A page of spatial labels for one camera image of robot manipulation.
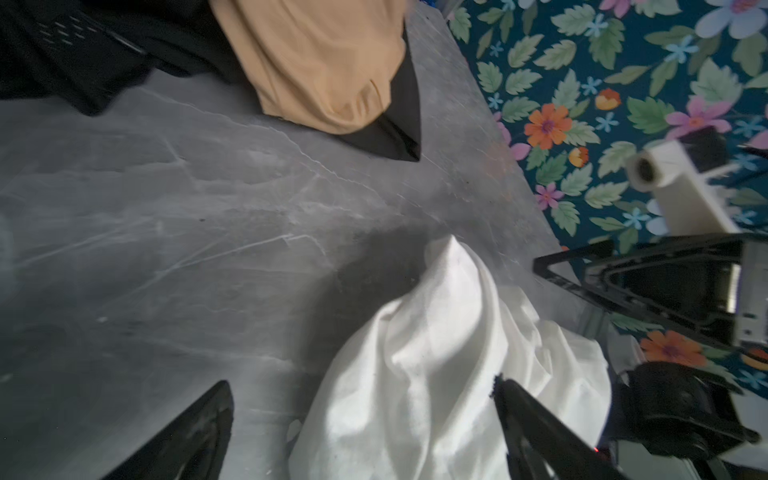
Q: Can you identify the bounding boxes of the tan cloth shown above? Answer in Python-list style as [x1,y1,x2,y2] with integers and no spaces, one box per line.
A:
[210,0,408,135]

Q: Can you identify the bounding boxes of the black cloth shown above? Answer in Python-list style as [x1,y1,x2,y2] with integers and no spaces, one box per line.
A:
[1,1,422,162]

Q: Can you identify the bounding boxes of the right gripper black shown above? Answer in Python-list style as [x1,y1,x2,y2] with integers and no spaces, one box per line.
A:
[533,233,767,460]

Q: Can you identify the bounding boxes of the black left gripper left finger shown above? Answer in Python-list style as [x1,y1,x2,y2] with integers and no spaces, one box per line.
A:
[104,380,234,480]

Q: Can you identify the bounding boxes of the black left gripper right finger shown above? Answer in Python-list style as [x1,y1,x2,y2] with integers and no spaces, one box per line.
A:
[493,375,624,480]

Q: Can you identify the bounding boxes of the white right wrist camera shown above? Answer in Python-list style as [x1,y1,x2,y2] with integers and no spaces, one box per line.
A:
[625,140,740,237]

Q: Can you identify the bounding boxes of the white cloth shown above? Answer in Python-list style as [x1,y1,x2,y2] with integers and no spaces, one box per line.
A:
[288,236,611,479]

